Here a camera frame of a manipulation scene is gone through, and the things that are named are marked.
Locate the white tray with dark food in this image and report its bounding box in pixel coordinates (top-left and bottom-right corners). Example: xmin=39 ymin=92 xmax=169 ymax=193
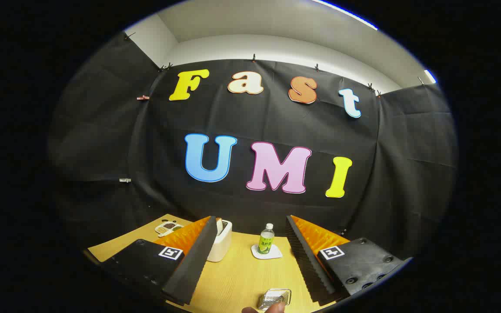
xmin=155 ymin=221 xmax=184 ymax=237

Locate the green label drink bottle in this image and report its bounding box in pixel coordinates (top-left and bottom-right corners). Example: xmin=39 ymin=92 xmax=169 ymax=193
xmin=258 ymin=223 xmax=275 ymax=255

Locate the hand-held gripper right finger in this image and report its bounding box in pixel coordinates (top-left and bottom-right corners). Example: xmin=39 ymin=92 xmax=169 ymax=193
xmin=285 ymin=215 xmax=410 ymax=304

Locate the black backdrop cloth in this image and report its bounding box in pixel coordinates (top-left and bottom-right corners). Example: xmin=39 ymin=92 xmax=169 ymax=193
xmin=48 ymin=33 xmax=458 ymax=261

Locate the white coaster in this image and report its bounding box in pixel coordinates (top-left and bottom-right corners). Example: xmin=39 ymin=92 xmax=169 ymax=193
xmin=251 ymin=244 xmax=283 ymax=260

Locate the white toaster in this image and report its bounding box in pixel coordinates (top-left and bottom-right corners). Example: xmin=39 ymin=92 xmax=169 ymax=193
xmin=207 ymin=219 xmax=233 ymax=263

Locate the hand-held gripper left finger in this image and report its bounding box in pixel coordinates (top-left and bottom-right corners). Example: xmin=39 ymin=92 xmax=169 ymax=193
xmin=96 ymin=215 xmax=218 ymax=306

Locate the metal wire cutlery basket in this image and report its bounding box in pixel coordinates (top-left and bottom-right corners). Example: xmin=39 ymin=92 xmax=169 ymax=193
xmin=258 ymin=288 xmax=292 ymax=310

